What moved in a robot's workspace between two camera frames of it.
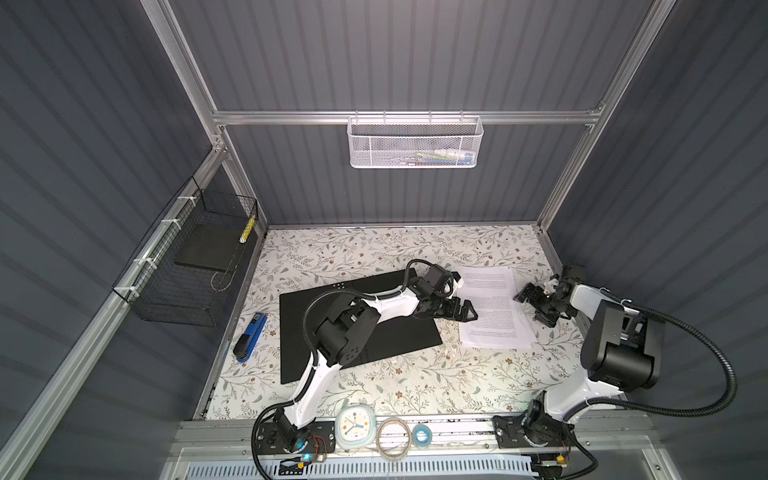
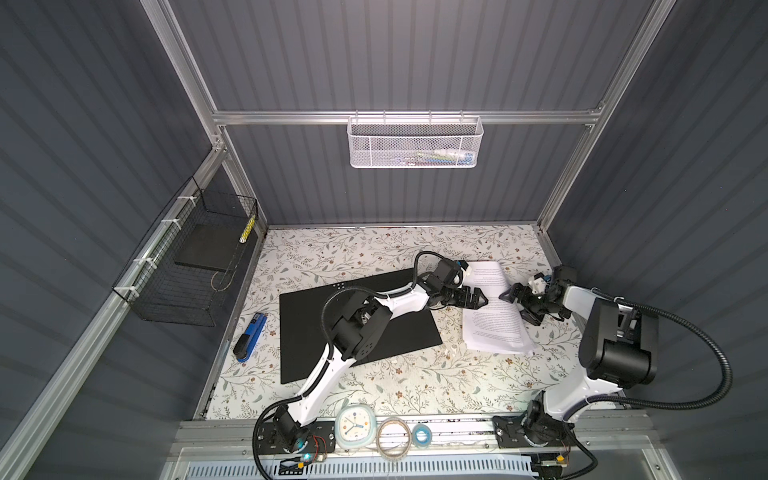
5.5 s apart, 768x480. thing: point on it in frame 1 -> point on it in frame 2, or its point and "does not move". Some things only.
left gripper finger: x=453 y=309 -> x=464 y=297
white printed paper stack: x=499 y=324 does not move
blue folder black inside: x=398 y=334 does not move
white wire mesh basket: x=415 y=142 does not move
